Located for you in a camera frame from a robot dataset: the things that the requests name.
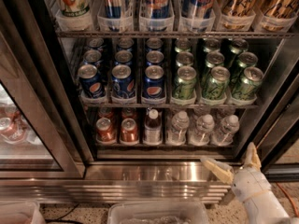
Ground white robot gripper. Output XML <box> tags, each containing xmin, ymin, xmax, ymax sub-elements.
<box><xmin>201</xmin><ymin>142</ymin><xmax>271</xmax><ymax>202</ymax></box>

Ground clear water bottle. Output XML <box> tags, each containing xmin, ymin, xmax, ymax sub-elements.
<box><xmin>210</xmin><ymin>115</ymin><xmax>239</xmax><ymax>147</ymax></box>
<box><xmin>188</xmin><ymin>114</ymin><xmax>215</xmax><ymax>147</ymax></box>
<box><xmin>166</xmin><ymin>111</ymin><xmax>190</xmax><ymax>146</ymax></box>

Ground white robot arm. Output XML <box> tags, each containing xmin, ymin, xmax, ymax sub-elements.
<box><xmin>201</xmin><ymin>142</ymin><xmax>293</xmax><ymax>224</ymax></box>

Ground open fridge door right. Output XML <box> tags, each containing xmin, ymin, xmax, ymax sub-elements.
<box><xmin>257</xmin><ymin>63</ymin><xmax>299</xmax><ymax>182</ymax></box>

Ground brown drink bottle white cap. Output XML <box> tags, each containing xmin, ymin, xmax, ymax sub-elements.
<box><xmin>143</xmin><ymin>109</ymin><xmax>162</xmax><ymax>146</ymax></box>

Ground glass fridge door left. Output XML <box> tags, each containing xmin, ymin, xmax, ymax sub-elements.
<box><xmin>0</xmin><ymin>0</ymin><xmax>85</xmax><ymax>180</ymax></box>

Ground green soda can front right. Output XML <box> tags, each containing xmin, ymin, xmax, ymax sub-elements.
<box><xmin>231</xmin><ymin>66</ymin><xmax>263</xmax><ymax>101</ymax></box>

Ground green soda can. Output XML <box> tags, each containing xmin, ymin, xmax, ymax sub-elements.
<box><xmin>172</xmin><ymin>66</ymin><xmax>196</xmax><ymax>100</ymax></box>
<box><xmin>202</xmin><ymin>66</ymin><xmax>230</xmax><ymax>100</ymax></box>
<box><xmin>231</xmin><ymin>66</ymin><xmax>263</xmax><ymax>101</ymax></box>

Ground green soda can front middle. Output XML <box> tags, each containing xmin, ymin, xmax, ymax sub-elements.
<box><xmin>202</xmin><ymin>66</ymin><xmax>230</xmax><ymax>100</ymax></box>

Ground green soda can front left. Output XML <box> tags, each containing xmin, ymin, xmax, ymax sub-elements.
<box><xmin>172</xmin><ymin>66</ymin><xmax>196</xmax><ymax>100</ymax></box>

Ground clear plastic bin centre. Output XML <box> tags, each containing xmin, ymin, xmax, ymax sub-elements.
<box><xmin>107</xmin><ymin>201</ymin><xmax>209</xmax><ymax>224</ymax></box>

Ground clear plastic bin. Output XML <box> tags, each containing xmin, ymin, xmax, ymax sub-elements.
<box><xmin>0</xmin><ymin>202</ymin><xmax>46</xmax><ymax>224</ymax></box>
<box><xmin>107</xmin><ymin>201</ymin><xmax>209</xmax><ymax>224</ymax></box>

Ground red soda can front right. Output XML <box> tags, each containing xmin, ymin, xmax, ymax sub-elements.
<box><xmin>121</xmin><ymin>119</ymin><xmax>138</xmax><ymax>143</ymax></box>

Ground red soda can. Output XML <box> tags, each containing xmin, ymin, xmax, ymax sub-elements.
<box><xmin>121</xmin><ymin>119</ymin><xmax>138</xmax><ymax>143</ymax></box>
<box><xmin>96</xmin><ymin>118</ymin><xmax>116</xmax><ymax>143</ymax></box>

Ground blue Pepsi can front right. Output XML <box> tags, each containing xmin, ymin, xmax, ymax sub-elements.
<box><xmin>143</xmin><ymin>65</ymin><xmax>164</xmax><ymax>99</ymax></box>

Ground blue pepsi can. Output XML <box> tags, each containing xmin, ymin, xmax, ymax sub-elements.
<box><xmin>143</xmin><ymin>65</ymin><xmax>164</xmax><ymax>99</ymax></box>
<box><xmin>78</xmin><ymin>64</ymin><xmax>106</xmax><ymax>98</ymax></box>
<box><xmin>112</xmin><ymin>64</ymin><xmax>135</xmax><ymax>99</ymax></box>

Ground red soda can front left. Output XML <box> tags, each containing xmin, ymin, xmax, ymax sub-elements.
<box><xmin>96</xmin><ymin>118</ymin><xmax>116</xmax><ymax>143</ymax></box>

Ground blue Pepsi can front middle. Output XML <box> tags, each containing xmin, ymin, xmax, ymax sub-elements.
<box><xmin>112</xmin><ymin>64</ymin><xmax>135</xmax><ymax>99</ymax></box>

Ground gold can right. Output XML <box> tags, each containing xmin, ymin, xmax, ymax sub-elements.
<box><xmin>260</xmin><ymin>0</ymin><xmax>299</xmax><ymax>19</ymax></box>

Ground blue Pepsi can front left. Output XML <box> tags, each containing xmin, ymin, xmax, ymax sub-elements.
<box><xmin>78</xmin><ymin>64</ymin><xmax>106</xmax><ymax>98</ymax></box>

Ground Red Bull can right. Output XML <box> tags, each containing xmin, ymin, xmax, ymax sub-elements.
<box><xmin>181</xmin><ymin>0</ymin><xmax>215</xmax><ymax>19</ymax></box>

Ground red bull can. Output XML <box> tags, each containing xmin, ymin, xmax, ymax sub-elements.
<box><xmin>145</xmin><ymin>0</ymin><xmax>169</xmax><ymax>19</ymax></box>
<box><xmin>104</xmin><ymin>0</ymin><xmax>129</xmax><ymax>19</ymax></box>
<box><xmin>181</xmin><ymin>0</ymin><xmax>215</xmax><ymax>19</ymax></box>

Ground Red Bull can middle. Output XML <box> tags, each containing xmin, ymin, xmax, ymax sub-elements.
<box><xmin>145</xmin><ymin>0</ymin><xmax>169</xmax><ymax>19</ymax></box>

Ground Red Bull can left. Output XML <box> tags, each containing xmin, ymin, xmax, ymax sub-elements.
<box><xmin>104</xmin><ymin>0</ymin><xmax>129</xmax><ymax>19</ymax></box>

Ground clear plastic bin left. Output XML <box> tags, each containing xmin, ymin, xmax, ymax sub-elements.
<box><xmin>0</xmin><ymin>202</ymin><xmax>46</xmax><ymax>224</ymax></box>

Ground orange cable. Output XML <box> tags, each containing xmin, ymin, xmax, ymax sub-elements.
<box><xmin>276</xmin><ymin>182</ymin><xmax>299</xmax><ymax>221</ymax></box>

